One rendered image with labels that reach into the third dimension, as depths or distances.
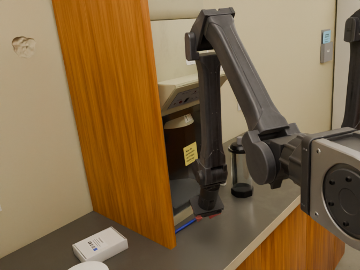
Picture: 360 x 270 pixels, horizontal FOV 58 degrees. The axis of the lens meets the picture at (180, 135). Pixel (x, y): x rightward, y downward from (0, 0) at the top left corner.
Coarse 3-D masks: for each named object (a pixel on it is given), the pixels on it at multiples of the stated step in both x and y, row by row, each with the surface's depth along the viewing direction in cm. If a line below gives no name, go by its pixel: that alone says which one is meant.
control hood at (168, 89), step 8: (168, 80) 114; (176, 80) 112; (184, 80) 110; (192, 80) 108; (224, 80) 126; (160, 88) 107; (168, 88) 104; (176, 88) 103; (184, 88) 107; (192, 88) 112; (160, 96) 108; (168, 96) 106; (160, 104) 109; (168, 104) 110; (184, 104) 120
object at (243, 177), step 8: (232, 160) 142; (240, 160) 140; (232, 168) 144; (240, 168) 141; (232, 176) 145; (240, 176) 142; (248, 176) 143; (232, 184) 147; (240, 184) 143; (248, 184) 144
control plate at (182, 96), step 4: (196, 88) 114; (180, 92) 107; (184, 92) 110; (188, 92) 112; (192, 92) 114; (196, 92) 117; (176, 96) 108; (180, 96) 110; (184, 96) 113; (188, 96) 115; (192, 96) 118; (176, 100) 111; (180, 100) 113; (184, 100) 116; (188, 100) 118; (192, 100) 121; (172, 104) 112; (176, 104) 114; (180, 104) 117; (168, 108) 112
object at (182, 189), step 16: (176, 112) 119; (192, 112) 126; (176, 128) 120; (192, 128) 127; (176, 144) 122; (176, 160) 123; (176, 176) 124; (192, 176) 131; (176, 192) 125; (192, 192) 133; (176, 208) 127
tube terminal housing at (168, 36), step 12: (156, 24) 108; (168, 24) 112; (180, 24) 116; (192, 24) 121; (156, 36) 109; (168, 36) 113; (180, 36) 117; (156, 48) 110; (168, 48) 114; (180, 48) 118; (156, 60) 110; (168, 60) 114; (180, 60) 119; (156, 72) 111; (168, 72) 115; (180, 72) 120; (192, 72) 125; (180, 108) 122; (180, 216) 131
